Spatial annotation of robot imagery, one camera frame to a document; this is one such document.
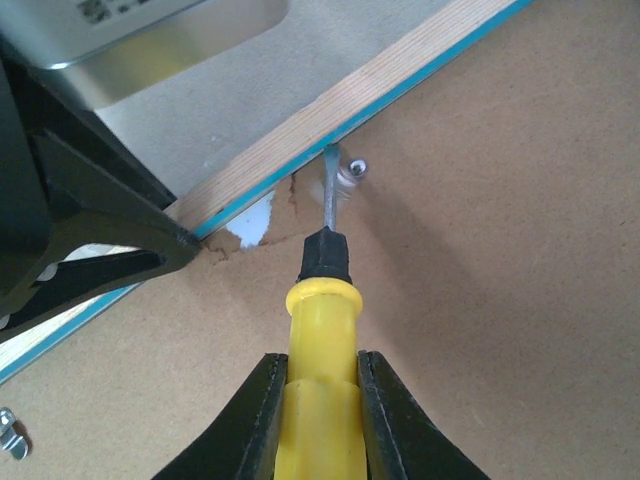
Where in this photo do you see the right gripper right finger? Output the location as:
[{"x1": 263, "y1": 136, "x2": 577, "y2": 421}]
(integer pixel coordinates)
[{"x1": 358, "y1": 350, "x2": 488, "y2": 479}]

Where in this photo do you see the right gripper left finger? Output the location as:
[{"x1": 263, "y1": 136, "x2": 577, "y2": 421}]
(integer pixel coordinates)
[{"x1": 155, "y1": 353, "x2": 288, "y2": 479}]

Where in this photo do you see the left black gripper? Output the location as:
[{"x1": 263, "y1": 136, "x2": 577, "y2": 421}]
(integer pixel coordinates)
[{"x1": 1, "y1": 42, "x2": 200, "y2": 340}]

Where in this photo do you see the yellow handled screwdriver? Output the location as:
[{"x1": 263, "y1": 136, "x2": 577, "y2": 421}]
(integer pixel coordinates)
[{"x1": 274, "y1": 145, "x2": 367, "y2": 479}]

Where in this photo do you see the teal wooden photo frame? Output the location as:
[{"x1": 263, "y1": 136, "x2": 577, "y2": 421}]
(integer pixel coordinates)
[{"x1": 1, "y1": 1, "x2": 639, "y2": 479}]

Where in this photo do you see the sunflower photo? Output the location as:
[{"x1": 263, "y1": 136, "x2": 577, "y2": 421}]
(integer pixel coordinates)
[{"x1": 225, "y1": 191, "x2": 275, "y2": 249}]

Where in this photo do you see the metal frame retaining clip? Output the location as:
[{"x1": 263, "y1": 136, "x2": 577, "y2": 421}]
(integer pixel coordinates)
[{"x1": 336, "y1": 158, "x2": 369, "y2": 201}]

